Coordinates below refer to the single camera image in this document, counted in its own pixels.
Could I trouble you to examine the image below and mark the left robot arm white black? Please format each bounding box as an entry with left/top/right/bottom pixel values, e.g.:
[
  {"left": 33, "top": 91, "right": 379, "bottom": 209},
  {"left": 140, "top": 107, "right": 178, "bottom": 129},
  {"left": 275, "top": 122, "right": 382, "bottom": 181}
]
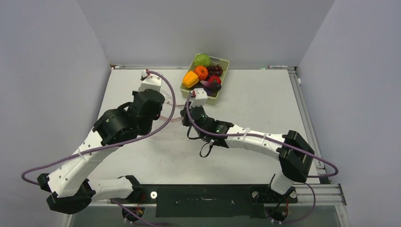
[{"left": 37, "top": 89, "right": 165, "bottom": 214}]

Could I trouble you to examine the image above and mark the clear zip top bag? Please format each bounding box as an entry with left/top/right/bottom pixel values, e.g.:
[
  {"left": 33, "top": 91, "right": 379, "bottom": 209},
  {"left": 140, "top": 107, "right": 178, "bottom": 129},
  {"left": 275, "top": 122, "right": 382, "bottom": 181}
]
[{"left": 158, "top": 90, "right": 185, "bottom": 125}]

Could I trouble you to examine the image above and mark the red tomato toy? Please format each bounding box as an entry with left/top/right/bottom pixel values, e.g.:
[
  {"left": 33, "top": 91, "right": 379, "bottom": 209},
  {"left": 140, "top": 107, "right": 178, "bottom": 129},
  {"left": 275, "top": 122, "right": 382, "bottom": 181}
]
[{"left": 208, "top": 75, "right": 221, "bottom": 84}]

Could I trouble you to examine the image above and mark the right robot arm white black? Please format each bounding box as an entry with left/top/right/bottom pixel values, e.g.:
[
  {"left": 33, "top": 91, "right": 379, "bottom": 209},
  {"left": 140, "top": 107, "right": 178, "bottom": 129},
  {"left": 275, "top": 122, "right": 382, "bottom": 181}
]
[{"left": 180, "top": 107, "right": 315, "bottom": 202}]

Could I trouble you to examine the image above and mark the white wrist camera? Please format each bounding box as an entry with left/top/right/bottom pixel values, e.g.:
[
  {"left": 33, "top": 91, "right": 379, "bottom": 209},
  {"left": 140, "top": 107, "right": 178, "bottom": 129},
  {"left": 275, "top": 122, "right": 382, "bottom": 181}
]
[
  {"left": 138, "top": 70, "right": 163, "bottom": 92},
  {"left": 189, "top": 88, "right": 208, "bottom": 109}
]

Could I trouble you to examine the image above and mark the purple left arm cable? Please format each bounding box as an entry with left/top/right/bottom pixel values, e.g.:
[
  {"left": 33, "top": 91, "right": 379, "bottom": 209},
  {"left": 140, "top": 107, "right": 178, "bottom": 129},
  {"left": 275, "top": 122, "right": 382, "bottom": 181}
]
[{"left": 21, "top": 69, "right": 177, "bottom": 186}]

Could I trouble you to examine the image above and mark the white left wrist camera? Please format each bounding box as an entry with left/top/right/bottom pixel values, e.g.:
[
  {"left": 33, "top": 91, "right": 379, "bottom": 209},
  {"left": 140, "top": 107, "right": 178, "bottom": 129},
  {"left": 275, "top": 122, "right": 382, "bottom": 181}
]
[{"left": 138, "top": 70, "right": 163, "bottom": 92}]

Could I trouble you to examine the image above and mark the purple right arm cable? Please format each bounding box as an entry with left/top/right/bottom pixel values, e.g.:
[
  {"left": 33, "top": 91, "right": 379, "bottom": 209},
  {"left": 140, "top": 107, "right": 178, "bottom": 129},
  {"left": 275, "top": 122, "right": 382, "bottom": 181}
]
[{"left": 185, "top": 92, "right": 339, "bottom": 179}]

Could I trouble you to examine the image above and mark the dark red grapes toy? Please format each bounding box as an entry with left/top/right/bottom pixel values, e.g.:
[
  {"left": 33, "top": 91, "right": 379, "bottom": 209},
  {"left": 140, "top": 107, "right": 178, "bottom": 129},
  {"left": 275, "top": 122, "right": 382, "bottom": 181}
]
[{"left": 207, "top": 65, "right": 224, "bottom": 77}]

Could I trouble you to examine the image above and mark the orange pumpkin toy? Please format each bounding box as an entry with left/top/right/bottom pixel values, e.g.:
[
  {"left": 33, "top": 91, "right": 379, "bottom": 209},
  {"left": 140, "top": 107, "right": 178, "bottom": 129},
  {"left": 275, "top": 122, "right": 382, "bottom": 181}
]
[{"left": 193, "top": 65, "right": 209, "bottom": 81}]

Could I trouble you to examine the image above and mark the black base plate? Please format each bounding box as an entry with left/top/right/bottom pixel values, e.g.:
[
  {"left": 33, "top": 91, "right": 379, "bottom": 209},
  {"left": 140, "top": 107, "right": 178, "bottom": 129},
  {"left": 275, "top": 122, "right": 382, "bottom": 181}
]
[{"left": 116, "top": 184, "right": 298, "bottom": 218}]

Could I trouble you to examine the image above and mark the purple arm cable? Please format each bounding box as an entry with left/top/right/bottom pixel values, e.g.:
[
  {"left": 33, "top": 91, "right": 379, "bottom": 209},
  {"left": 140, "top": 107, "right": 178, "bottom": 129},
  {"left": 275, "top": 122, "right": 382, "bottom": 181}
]
[
  {"left": 21, "top": 69, "right": 177, "bottom": 186},
  {"left": 185, "top": 92, "right": 339, "bottom": 179}
]

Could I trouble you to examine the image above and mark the yellow bell pepper toy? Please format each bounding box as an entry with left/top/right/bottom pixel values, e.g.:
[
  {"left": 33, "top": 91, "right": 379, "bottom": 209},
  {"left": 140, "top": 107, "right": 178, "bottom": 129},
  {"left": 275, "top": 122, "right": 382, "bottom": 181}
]
[{"left": 182, "top": 71, "right": 199, "bottom": 88}]

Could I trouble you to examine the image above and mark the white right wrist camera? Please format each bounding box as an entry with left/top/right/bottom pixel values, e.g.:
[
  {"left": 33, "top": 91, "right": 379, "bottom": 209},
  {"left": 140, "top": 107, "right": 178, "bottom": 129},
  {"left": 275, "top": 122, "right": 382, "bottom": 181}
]
[{"left": 189, "top": 88, "right": 208, "bottom": 109}]

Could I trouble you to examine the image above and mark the green cabbage toy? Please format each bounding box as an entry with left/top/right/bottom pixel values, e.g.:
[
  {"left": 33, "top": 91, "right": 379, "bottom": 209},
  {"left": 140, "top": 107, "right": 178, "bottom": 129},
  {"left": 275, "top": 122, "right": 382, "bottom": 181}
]
[{"left": 193, "top": 54, "right": 211, "bottom": 67}]

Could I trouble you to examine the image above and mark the purple eggplant toy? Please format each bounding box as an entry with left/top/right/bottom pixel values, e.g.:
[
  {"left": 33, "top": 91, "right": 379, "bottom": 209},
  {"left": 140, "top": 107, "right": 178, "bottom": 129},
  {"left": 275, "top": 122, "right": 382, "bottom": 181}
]
[{"left": 200, "top": 80, "right": 222, "bottom": 97}]

